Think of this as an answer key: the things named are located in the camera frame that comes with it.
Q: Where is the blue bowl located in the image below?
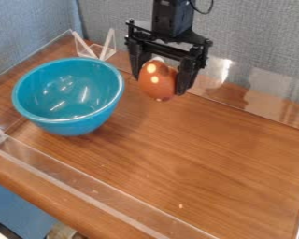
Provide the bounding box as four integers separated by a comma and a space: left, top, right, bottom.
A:
10, 57, 124, 136

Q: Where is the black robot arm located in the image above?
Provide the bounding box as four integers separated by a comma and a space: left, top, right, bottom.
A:
124, 0, 215, 95

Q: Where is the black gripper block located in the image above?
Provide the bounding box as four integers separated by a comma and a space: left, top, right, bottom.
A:
126, 19, 214, 95

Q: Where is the clear acrylic back barrier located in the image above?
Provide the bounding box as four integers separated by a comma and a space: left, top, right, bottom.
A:
109, 50, 299, 132

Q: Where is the clear acrylic barrier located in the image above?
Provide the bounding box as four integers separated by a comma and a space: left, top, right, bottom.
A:
109, 50, 299, 132
0, 128, 218, 239

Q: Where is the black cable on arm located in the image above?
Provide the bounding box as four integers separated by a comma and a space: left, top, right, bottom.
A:
188, 0, 215, 15

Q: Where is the clear acrylic front barrier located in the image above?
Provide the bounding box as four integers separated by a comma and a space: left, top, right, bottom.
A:
0, 128, 218, 239

